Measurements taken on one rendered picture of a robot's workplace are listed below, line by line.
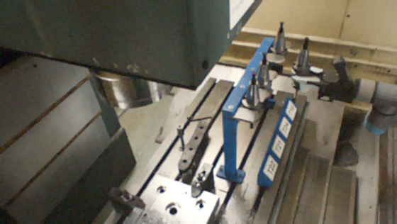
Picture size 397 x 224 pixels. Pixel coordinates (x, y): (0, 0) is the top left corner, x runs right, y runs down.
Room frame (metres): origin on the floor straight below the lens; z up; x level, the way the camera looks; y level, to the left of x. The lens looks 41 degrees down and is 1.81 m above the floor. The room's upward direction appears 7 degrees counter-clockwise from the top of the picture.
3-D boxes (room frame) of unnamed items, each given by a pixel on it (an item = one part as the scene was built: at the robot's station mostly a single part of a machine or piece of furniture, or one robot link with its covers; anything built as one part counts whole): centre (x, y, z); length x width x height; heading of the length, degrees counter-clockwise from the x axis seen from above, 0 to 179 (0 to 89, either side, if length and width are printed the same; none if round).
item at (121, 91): (0.50, 0.11, 1.52); 0.16 x 0.16 x 0.12
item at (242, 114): (0.65, -0.15, 1.21); 0.07 x 0.05 x 0.01; 60
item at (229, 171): (0.67, -0.10, 1.05); 0.10 x 0.05 x 0.30; 60
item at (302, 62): (0.85, -0.38, 1.26); 0.04 x 0.04 x 0.07
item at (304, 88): (0.81, -0.38, 1.17); 0.09 x 0.03 x 0.06; 73
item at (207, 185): (0.59, 0.01, 0.97); 0.13 x 0.03 x 0.15; 150
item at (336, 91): (0.78, -0.49, 1.17); 0.12 x 0.08 x 0.09; 60
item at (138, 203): (0.55, 0.25, 0.97); 0.13 x 0.03 x 0.15; 60
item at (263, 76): (0.79, -0.23, 1.26); 0.04 x 0.04 x 0.07
